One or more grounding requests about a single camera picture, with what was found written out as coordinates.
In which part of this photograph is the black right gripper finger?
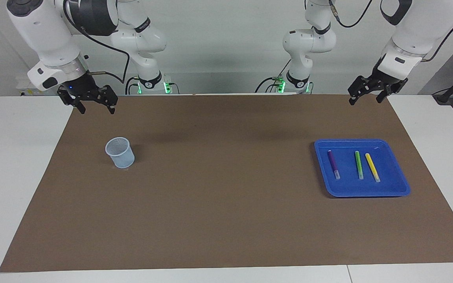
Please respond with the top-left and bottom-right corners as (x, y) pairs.
(96, 85), (118, 115)
(57, 88), (87, 114)

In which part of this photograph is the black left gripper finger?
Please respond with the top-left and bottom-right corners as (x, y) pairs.
(376, 79), (409, 104)
(348, 75), (375, 106)

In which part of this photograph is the green pen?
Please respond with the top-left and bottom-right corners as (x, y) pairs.
(354, 151), (365, 180)

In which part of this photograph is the yellow pen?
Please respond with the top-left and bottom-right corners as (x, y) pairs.
(365, 153), (381, 183)

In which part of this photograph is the purple pen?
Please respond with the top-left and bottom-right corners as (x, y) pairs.
(328, 150), (341, 180)

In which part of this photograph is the white power box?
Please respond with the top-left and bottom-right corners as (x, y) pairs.
(16, 77), (60, 97)

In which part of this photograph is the light blue mesh pen cup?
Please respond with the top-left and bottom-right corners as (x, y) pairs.
(105, 137), (135, 169)

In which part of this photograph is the blue plastic tray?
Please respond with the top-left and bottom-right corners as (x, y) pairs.
(314, 138), (411, 198)

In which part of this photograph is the brown table mat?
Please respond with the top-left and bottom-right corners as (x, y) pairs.
(0, 94), (453, 273)

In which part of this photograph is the black base cable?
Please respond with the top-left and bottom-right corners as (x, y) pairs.
(125, 77), (142, 95)
(255, 77), (280, 94)

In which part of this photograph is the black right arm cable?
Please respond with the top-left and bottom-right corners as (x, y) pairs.
(62, 0), (131, 84)

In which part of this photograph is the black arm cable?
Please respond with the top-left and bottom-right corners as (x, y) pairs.
(328, 0), (453, 62)
(62, 0), (131, 84)

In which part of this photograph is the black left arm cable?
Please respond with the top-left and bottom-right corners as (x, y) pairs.
(328, 0), (453, 62)

